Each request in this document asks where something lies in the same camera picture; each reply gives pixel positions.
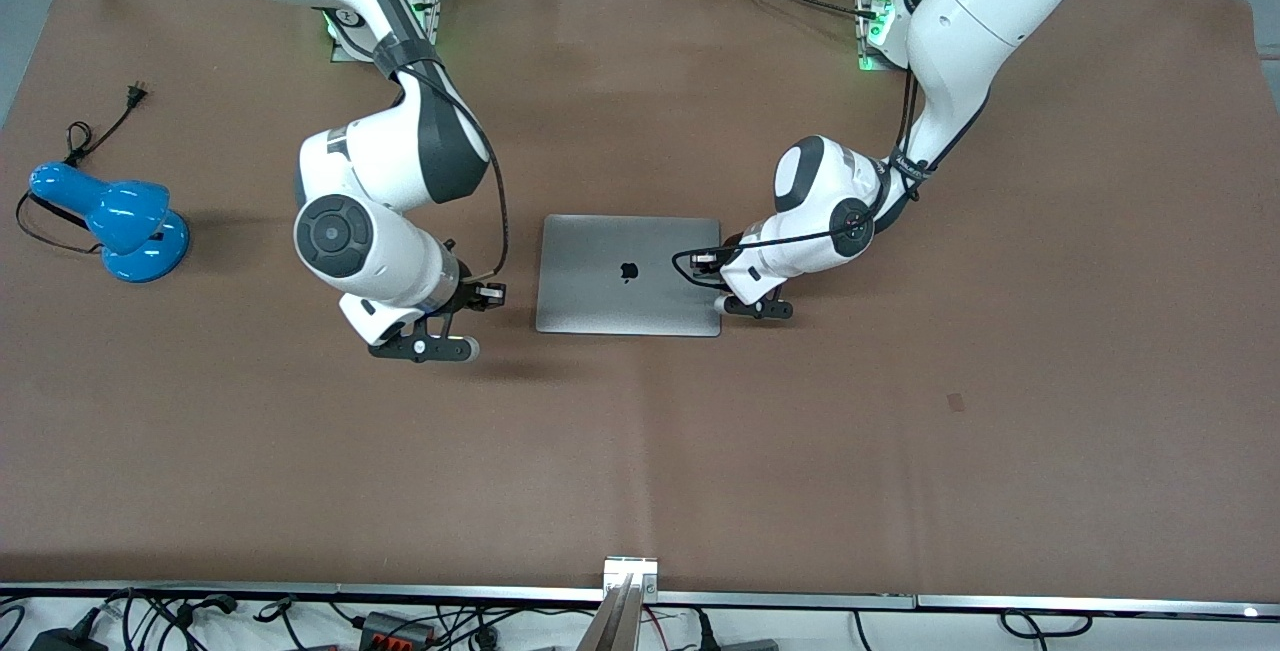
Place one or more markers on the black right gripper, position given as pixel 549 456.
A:
pixel 467 296

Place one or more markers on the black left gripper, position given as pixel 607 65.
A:
pixel 716 269

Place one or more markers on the grey laptop with black keyboard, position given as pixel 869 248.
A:
pixel 628 276

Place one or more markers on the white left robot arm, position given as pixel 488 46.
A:
pixel 970 21

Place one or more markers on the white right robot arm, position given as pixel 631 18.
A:
pixel 370 161

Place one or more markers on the large table cover mat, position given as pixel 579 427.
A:
pixel 900 381

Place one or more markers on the black box with orange connectors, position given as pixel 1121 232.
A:
pixel 395 628

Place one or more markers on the aluminium profile beam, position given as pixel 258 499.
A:
pixel 625 601

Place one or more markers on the black power adapter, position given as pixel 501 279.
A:
pixel 65 641

